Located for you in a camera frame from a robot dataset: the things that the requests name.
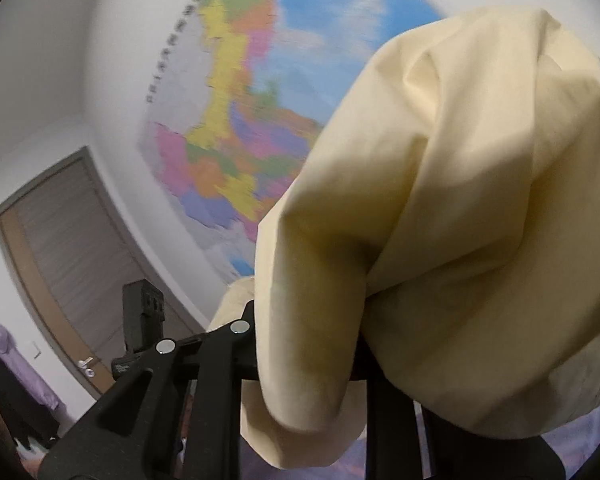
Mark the grey door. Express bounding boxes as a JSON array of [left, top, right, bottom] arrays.
[[0, 146, 207, 402]]

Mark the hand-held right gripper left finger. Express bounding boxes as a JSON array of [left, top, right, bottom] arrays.
[[39, 299, 259, 480]]

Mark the colourful wall map poster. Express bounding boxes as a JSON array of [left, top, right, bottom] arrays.
[[138, 0, 446, 281]]

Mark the dark hanging garment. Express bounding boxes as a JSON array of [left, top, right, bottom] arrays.
[[0, 334, 61, 453]]

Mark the purple hanging garment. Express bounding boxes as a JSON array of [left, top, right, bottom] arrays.
[[0, 312, 62, 412]]

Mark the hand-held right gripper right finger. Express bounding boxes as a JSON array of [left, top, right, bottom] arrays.
[[349, 335, 567, 480]]

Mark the purple bedsheet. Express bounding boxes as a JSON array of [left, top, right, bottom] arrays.
[[176, 400, 600, 480]]

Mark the cream shirt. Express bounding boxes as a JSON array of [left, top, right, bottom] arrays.
[[206, 6, 600, 471]]

